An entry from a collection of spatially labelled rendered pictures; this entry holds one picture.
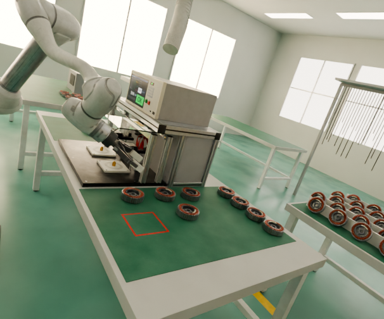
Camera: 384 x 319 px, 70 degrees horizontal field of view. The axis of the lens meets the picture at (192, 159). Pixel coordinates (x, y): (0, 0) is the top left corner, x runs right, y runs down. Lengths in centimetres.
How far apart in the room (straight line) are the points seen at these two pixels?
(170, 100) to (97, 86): 55
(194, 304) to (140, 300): 17
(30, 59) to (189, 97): 85
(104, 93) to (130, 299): 70
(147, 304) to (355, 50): 771
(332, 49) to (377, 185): 359
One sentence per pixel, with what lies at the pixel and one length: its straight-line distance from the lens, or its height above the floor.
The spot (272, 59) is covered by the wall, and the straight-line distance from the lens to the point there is 937.
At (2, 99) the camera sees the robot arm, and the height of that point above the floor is 98.
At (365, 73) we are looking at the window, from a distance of 782.
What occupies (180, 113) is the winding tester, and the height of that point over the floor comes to 117.
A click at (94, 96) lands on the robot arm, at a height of 122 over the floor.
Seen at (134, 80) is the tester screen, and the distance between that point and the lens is 184.
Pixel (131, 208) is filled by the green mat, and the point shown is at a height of 75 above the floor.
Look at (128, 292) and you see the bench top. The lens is 92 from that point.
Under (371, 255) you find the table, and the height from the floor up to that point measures 75.
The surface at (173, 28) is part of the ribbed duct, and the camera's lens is 294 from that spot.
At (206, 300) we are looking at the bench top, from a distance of 97.
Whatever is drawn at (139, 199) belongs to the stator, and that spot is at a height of 78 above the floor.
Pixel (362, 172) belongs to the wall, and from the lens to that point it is 747.
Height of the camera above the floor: 139
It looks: 17 degrees down
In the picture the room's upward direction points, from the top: 17 degrees clockwise
